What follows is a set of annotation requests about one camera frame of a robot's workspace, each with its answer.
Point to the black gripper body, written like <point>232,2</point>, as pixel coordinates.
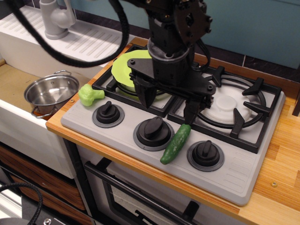
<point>179,77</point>

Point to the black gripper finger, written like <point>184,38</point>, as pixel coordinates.
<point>191,110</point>
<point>146,91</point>

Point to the dark green toy pickle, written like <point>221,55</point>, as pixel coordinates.
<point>176,144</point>

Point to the light green toy cauliflower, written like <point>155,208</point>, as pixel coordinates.
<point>87,94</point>

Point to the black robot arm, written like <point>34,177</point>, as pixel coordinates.
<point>176,28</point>

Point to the light green plate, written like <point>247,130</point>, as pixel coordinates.
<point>121,71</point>

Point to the stainless steel pot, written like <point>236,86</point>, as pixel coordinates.
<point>48,94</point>

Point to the white toy sink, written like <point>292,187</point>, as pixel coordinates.
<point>22,61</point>

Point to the white right burner cap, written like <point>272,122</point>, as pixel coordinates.
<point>225,100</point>

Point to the black left burner grate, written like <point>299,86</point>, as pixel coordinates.
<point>122,93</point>

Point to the black burner grate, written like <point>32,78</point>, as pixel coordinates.
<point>122,93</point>
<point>248,137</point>

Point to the black middle stove knob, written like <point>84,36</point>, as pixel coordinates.
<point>153,134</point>

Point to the black stove knob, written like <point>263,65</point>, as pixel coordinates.
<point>108,115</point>
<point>205,156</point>
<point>153,134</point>

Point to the black left stove knob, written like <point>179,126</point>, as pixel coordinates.
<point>108,115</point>

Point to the black right burner grate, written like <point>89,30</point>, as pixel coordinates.
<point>248,137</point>

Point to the grey toy stove top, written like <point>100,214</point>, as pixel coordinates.
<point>234,181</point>

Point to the black right stove knob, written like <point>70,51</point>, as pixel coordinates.
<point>205,156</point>

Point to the toy oven door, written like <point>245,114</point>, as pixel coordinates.
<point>133,199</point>

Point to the grey toy faucet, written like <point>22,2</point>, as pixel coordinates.
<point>56,21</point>

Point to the wooden drawer front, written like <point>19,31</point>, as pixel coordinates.
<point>60,193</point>

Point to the black oven door handle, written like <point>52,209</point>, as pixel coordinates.
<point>100,171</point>

